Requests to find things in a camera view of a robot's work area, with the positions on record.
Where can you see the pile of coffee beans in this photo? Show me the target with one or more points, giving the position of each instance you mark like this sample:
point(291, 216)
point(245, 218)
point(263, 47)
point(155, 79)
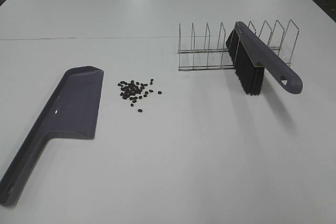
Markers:
point(134, 91)

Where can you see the purple plastic dustpan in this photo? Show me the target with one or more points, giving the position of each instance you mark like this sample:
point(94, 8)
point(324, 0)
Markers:
point(71, 112)

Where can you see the chrome wire dish rack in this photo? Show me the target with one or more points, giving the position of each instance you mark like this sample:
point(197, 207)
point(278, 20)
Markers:
point(210, 51)

